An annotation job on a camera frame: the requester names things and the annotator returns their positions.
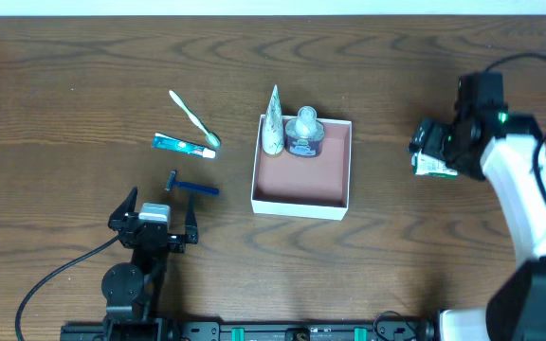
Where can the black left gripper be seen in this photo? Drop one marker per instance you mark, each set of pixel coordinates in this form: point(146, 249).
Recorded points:
point(152, 235)

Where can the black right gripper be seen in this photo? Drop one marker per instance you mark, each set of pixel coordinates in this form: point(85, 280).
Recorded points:
point(425, 137)

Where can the green white soap box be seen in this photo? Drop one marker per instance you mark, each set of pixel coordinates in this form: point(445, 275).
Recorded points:
point(426, 165)

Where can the blue disposable razor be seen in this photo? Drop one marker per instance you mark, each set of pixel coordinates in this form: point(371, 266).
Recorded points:
point(173, 182)

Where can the white floral cone tube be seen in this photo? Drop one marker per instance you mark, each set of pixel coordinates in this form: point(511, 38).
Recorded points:
point(272, 134)

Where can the blue hand soap bottle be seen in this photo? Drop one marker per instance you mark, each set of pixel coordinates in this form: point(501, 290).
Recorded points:
point(304, 133)

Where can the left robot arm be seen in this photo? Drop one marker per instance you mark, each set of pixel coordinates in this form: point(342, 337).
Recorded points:
point(132, 288)

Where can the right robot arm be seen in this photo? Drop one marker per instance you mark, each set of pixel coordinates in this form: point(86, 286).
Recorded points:
point(508, 152)

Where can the teal toothpaste tube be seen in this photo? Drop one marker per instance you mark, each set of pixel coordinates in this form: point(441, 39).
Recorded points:
point(168, 143)

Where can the green white toothbrush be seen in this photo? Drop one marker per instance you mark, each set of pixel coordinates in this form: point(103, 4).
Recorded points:
point(210, 137)

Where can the white box with pink interior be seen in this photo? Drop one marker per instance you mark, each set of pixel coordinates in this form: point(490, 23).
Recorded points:
point(317, 187)

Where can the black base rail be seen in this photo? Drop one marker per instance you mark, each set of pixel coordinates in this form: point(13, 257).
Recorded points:
point(386, 328)

